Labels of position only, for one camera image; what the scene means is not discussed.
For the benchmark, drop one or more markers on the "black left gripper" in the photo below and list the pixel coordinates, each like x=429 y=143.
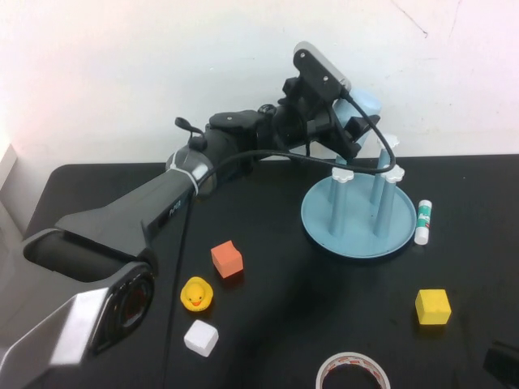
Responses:
x=292 y=125

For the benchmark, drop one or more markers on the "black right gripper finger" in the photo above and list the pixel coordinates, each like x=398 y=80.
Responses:
x=509 y=351
x=504 y=368

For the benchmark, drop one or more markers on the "light blue plastic cup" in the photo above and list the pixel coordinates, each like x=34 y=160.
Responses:
x=367 y=103

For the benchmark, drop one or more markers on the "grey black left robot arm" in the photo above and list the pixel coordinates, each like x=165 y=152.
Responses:
x=121 y=215

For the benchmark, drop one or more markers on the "blue cup stand white caps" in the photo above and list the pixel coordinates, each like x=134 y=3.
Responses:
x=357 y=227

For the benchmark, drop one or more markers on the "yellow foam cube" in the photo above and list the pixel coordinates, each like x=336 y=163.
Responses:
x=433 y=307

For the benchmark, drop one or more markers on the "white green glue stick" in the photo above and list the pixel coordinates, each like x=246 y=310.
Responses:
x=423 y=223

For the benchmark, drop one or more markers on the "clear tape roll red print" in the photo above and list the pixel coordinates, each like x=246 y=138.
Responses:
x=353 y=357

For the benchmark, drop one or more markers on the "orange foam cube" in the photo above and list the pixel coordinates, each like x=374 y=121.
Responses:
x=227 y=259

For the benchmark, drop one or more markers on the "yellow rubber duck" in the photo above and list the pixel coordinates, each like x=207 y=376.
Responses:
x=196 y=295

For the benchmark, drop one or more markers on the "white foam cube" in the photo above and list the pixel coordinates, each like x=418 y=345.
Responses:
x=201 y=338

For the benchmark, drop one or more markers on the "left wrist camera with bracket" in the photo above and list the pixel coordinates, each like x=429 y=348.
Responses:
x=316 y=73

